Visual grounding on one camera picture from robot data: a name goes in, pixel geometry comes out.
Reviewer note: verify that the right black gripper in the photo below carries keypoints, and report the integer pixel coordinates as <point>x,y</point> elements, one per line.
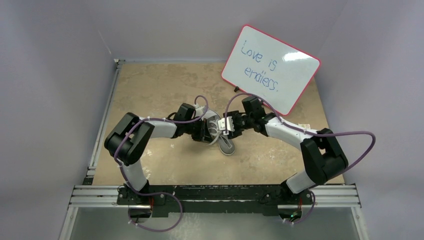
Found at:
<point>235,120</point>

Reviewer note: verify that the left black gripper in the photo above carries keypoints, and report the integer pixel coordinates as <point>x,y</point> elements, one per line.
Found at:
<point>203,134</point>

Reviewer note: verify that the white shoelace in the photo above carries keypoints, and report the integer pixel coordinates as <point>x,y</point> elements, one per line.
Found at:
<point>217,135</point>

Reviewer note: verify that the grey canvas sneaker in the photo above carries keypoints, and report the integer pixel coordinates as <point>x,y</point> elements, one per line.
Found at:
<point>224,150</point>

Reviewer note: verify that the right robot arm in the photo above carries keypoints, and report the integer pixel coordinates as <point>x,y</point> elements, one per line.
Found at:
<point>323,157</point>

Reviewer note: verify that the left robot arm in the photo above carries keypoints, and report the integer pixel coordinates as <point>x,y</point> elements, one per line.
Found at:
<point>128,140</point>

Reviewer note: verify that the pink framed whiteboard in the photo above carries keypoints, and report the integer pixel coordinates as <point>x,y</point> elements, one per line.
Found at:
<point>270,68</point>

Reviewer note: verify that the small white green box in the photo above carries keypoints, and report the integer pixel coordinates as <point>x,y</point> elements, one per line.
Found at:
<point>305,126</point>

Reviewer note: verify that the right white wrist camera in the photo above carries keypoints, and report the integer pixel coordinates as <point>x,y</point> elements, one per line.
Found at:
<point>226,125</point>

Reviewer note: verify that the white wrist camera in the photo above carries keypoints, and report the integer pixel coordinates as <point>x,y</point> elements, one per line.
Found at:
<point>201,112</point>
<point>226,125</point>

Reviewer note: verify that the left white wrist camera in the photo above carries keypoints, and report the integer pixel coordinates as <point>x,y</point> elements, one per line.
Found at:
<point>201,112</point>

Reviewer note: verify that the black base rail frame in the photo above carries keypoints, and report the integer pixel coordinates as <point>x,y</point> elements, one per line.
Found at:
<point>265,199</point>

